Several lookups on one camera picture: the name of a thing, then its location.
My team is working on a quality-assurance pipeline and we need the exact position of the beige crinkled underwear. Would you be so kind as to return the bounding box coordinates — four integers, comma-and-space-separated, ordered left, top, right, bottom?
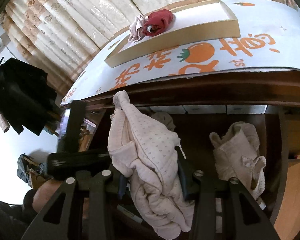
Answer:
209, 121, 267, 205

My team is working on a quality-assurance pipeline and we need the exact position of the black coat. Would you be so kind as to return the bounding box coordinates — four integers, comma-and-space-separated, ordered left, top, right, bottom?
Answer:
0, 57, 58, 136

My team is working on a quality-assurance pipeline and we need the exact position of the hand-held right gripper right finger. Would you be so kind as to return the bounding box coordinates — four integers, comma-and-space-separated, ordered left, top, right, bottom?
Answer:
176, 147, 281, 240

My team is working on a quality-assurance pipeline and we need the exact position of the shallow cardboard box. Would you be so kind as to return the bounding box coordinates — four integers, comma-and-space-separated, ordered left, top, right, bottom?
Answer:
104, 0, 241, 68

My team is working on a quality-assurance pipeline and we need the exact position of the dark wooden dresser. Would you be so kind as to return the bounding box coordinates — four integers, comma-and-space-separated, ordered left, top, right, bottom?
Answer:
61, 67, 300, 160

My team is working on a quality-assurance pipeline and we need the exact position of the white orange-print table cover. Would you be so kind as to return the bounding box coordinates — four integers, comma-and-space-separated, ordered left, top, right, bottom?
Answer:
61, 0, 300, 105

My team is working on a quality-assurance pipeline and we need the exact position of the person's left hand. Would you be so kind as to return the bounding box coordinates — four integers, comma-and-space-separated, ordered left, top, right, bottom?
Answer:
32, 179, 65, 213

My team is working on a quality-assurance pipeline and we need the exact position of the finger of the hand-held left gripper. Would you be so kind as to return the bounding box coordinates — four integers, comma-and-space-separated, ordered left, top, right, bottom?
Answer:
57, 100, 88, 153

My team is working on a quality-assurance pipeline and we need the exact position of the cream dotted underwear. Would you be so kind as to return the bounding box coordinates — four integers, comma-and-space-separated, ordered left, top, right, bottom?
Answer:
108, 90, 194, 240

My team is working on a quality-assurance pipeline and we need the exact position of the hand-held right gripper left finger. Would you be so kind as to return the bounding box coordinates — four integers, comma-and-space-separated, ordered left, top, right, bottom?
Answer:
21, 164, 129, 240

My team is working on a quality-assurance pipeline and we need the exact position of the tan underwear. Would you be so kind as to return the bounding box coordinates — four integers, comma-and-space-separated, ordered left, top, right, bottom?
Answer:
150, 112, 176, 132

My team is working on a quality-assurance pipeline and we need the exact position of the blue grey cloth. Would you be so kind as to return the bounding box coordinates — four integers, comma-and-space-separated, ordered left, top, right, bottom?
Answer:
17, 154, 51, 188

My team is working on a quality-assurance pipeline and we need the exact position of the person's left forearm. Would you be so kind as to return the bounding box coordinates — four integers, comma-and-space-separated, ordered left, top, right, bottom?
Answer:
0, 189, 39, 240

